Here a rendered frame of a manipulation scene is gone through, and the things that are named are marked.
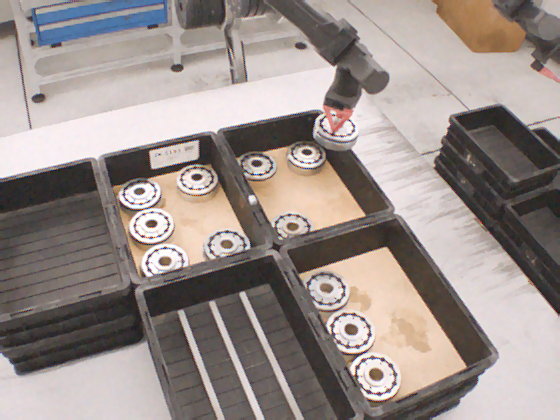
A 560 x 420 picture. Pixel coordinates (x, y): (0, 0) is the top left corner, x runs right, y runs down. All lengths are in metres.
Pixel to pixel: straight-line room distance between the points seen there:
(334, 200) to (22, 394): 0.86
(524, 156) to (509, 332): 1.05
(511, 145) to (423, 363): 1.38
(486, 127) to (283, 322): 1.51
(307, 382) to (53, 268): 0.61
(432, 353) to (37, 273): 0.87
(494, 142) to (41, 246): 1.75
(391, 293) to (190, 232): 0.48
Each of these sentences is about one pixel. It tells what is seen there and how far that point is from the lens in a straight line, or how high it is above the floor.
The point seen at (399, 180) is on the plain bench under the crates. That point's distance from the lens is 1.67.
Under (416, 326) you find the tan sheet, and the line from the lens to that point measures 1.19.
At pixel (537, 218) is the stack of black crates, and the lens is 2.26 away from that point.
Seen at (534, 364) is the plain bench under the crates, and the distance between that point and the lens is 1.42.
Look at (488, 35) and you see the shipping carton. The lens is 3.99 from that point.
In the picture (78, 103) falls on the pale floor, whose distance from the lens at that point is 3.15.
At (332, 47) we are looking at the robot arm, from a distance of 1.07.
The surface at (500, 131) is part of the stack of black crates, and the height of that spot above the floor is 0.49.
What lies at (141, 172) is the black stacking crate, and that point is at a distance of 1.39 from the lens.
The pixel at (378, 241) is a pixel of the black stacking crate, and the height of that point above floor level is 0.86.
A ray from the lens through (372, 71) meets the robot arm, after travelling 1.06.
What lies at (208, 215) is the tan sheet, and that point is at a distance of 1.31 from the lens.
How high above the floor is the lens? 1.80
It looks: 46 degrees down
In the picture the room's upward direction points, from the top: 6 degrees clockwise
